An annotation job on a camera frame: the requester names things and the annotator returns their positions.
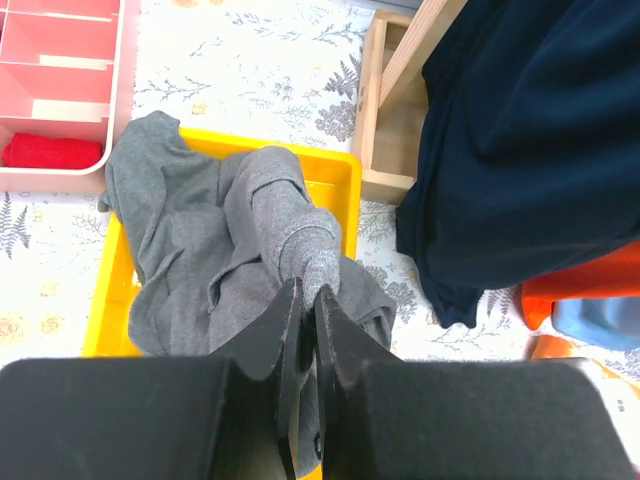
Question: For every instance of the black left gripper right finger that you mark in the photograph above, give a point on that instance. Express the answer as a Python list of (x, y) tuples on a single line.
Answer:
[(384, 418)]

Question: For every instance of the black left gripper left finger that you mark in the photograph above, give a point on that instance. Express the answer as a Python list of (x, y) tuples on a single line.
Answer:
[(227, 415)]

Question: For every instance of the grey shorts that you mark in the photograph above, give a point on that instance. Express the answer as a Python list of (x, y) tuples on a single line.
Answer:
[(214, 241)]

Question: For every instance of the orange white folded shorts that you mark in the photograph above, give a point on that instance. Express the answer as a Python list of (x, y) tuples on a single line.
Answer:
[(547, 346)]

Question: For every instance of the light blue shorts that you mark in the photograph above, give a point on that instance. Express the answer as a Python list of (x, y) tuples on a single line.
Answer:
[(611, 323)]

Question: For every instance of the red orange shorts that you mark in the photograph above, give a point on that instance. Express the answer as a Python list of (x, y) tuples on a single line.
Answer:
[(613, 275)]

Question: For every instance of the navy blue shorts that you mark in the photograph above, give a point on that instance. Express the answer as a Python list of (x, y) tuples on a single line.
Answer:
[(529, 154)]

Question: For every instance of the yellow plastic tray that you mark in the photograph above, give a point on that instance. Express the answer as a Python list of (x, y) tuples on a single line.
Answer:
[(332, 180)]

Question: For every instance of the wooden clothes rack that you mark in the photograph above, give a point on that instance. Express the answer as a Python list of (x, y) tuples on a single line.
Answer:
[(392, 101)]

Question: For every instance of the red folded cloth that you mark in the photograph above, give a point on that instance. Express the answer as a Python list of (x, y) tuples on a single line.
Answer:
[(33, 151)]

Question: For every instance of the pink divided organizer box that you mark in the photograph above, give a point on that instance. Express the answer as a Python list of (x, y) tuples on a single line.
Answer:
[(67, 71)]

